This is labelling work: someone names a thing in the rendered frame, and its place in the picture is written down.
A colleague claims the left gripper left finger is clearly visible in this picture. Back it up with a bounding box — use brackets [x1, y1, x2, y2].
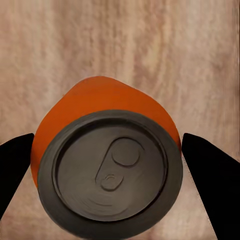
[0, 133, 35, 220]

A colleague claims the can of soda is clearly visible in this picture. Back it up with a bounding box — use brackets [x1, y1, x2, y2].
[30, 76, 183, 240]

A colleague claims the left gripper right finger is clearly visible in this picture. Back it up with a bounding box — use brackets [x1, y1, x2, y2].
[181, 133, 240, 240]

